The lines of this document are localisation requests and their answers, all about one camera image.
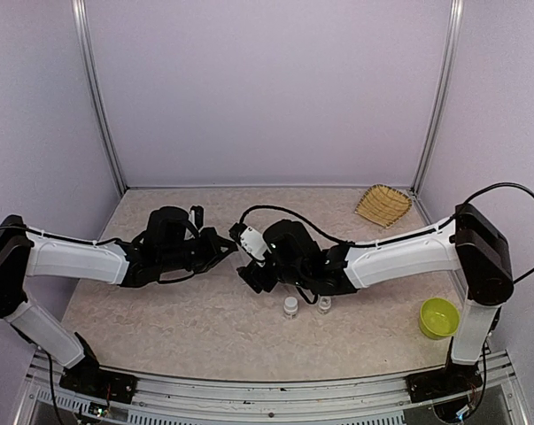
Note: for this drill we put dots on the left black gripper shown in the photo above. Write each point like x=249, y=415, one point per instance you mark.
x=213, y=242

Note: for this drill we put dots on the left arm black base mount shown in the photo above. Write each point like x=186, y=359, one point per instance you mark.
x=88, y=378

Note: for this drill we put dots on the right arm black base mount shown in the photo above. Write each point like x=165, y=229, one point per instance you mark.
x=442, y=382

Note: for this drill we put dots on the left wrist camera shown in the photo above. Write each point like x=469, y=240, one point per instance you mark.
x=196, y=216

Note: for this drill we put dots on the front aluminium rail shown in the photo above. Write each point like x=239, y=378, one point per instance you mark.
x=165, y=399

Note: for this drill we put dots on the woven bamboo tray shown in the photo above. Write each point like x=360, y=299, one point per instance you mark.
x=383, y=205

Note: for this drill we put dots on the white pill bottle left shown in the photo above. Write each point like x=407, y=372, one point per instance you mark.
x=290, y=307

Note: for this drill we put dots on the white pill bottle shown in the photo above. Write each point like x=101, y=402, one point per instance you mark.
x=324, y=305
x=290, y=307

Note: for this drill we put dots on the right aluminium frame post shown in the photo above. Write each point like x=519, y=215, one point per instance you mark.
x=440, y=98

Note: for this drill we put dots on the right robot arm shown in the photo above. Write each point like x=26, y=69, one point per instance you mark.
x=466, y=242

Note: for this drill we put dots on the left aluminium frame post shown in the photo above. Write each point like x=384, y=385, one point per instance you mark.
x=81, y=22

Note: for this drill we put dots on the lime green bowl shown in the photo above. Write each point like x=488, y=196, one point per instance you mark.
x=439, y=318

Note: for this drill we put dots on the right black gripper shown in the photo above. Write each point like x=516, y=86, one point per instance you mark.
x=254, y=279

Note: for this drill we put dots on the white pill bottle right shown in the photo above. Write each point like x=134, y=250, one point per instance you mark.
x=324, y=305

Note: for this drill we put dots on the aluminium frame post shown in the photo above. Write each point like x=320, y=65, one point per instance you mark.
x=81, y=22
x=440, y=98

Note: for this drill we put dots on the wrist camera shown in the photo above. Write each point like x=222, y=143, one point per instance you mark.
x=250, y=241
x=196, y=216

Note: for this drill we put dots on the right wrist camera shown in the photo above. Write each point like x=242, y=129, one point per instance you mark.
x=250, y=241

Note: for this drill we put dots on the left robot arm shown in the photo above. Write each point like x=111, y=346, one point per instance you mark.
x=173, y=240

